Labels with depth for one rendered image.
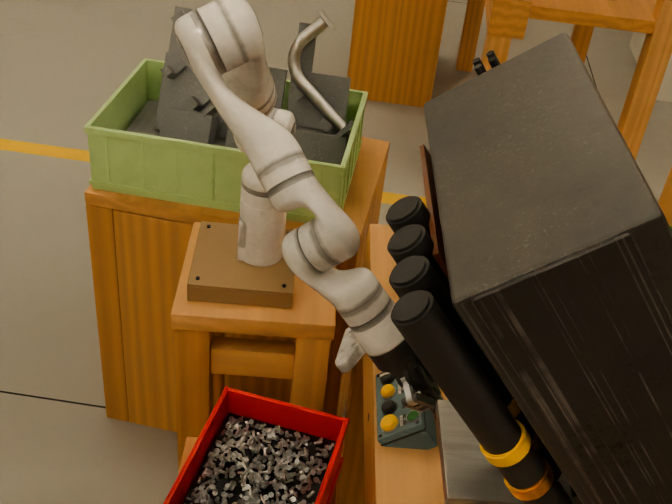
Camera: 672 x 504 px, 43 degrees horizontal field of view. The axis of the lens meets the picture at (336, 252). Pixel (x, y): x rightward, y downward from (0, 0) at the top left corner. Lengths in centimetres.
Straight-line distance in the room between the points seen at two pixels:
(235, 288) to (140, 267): 59
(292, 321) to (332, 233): 58
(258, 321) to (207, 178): 50
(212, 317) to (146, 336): 72
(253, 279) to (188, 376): 25
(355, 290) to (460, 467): 26
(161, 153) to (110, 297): 47
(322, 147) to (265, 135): 102
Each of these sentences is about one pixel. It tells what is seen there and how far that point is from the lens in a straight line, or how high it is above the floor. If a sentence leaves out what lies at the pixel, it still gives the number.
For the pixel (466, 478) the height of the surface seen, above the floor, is 113.
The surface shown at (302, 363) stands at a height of 74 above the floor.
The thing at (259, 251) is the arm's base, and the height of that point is 93.
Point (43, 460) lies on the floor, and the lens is 258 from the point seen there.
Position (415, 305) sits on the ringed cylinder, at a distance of 68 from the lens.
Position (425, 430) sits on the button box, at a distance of 137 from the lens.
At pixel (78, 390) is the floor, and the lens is 275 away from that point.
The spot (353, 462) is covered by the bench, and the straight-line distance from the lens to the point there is 225.
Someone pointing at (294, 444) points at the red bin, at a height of 88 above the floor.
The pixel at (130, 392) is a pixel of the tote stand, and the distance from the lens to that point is 254.
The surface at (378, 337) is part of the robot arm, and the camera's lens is 116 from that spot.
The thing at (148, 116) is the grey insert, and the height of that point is 85.
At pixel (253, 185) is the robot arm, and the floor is 109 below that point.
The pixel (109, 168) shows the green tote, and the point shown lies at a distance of 211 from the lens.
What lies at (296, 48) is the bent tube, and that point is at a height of 111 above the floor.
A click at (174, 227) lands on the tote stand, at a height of 74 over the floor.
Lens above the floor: 193
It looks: 36 degrees down
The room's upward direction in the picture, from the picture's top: 6 degrees clockwise
